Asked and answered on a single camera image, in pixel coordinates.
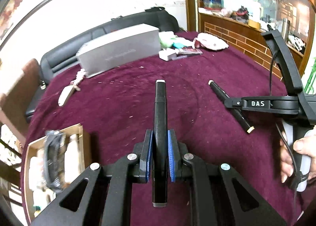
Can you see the black zipper pouch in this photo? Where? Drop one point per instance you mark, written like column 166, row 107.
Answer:
column 53, row 160

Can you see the pink white cloth bag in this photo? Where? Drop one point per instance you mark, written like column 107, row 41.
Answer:
column 210, row 42

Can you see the steel thermos cup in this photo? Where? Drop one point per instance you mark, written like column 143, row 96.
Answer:
column 285, row 29

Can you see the small white charger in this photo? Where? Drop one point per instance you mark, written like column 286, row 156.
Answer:
column 167, row 54

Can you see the cardboard tray box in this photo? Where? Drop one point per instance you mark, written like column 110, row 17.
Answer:
column 36, row 195

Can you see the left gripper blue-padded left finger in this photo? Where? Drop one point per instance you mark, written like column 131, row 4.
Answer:
column 145, row 157

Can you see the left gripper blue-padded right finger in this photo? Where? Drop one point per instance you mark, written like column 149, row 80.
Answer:
column 174, row 155

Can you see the black marker grey caps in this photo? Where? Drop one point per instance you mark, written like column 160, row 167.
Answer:
column 160, row 147

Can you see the silver rectangular box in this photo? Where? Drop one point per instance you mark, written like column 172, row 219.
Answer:
column 117, row 48

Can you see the green plastic packet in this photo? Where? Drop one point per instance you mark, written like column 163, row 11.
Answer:
column 169, row 39

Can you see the brown padded chair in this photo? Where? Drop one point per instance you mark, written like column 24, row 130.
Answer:
column 18, row 86

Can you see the white lotion bottle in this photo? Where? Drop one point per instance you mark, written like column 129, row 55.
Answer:
column 71, row 160

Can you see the wooden brick-pattern counter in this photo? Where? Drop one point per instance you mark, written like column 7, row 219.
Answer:
column 238, row 35

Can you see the black leather sofa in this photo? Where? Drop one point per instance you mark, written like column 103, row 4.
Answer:
column 63, row 56

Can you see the dark red velvet bedspread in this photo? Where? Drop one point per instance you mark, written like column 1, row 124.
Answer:
column 117, row 107

